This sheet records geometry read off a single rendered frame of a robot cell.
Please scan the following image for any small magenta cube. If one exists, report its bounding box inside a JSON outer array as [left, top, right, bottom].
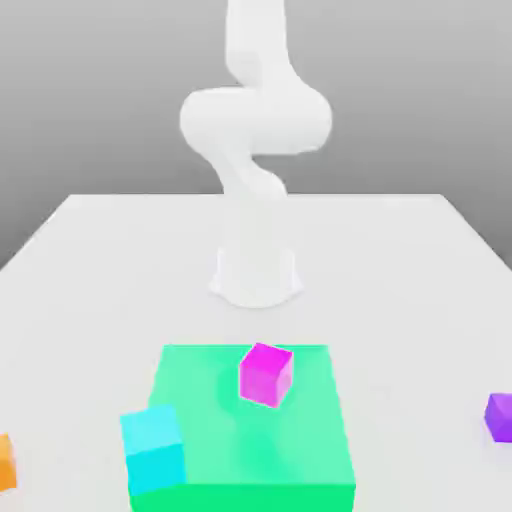
[[238, 342, 294, 410]]

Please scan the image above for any small cyan cube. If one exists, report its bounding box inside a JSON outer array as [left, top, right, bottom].
[[119, 403, 188, 498]]

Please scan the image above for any small purple cube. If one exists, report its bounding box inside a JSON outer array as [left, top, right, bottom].
[[483, 392, 512, 444]]

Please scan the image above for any small orange cube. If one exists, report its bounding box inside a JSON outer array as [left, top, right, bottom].
[[0, 433, 19, 493]]

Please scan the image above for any large green box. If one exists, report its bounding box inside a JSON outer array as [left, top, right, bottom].
[[130, 343, 357, 512]]

